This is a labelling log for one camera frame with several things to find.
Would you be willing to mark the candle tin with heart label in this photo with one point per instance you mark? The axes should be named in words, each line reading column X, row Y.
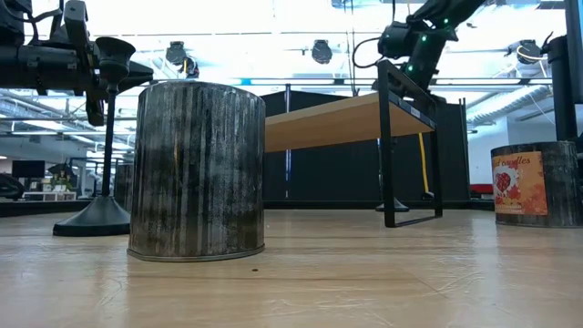
column 519, row 182

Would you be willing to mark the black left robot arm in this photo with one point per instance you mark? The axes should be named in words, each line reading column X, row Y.
column 13, row 20

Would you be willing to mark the slim black frame post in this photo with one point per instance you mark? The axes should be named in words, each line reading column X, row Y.
column 562, row 91

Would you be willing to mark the wooden shelf with black frame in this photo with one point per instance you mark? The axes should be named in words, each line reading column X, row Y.
column 337, row 123

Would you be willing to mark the black background chair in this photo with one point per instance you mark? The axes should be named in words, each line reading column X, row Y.
column 9, row 187

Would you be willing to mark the wide black frame post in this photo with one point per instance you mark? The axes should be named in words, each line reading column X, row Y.
column 576, row 45

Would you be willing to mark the large striped metal candle tin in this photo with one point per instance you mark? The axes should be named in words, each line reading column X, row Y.
column 196, row 173

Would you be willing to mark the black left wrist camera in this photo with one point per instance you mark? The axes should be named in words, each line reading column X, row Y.
column 75, row 23

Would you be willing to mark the black table edge rail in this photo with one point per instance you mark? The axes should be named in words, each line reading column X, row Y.
column 27, row 208

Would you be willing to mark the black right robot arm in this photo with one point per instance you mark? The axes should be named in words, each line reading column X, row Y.
column 451, row 11

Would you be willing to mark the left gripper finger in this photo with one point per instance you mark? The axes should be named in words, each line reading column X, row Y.
column 95, row 109
column 141, row 75

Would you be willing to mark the white low background shelf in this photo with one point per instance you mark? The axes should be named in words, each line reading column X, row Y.
column 50, row 196

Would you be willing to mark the computer monitor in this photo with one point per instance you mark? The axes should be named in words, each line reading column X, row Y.
column 28, row 168

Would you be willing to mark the silver vertical pole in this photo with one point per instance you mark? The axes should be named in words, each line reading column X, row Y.
column 287, row 173

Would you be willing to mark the red background object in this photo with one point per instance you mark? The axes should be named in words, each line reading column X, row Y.
column 481, row 188

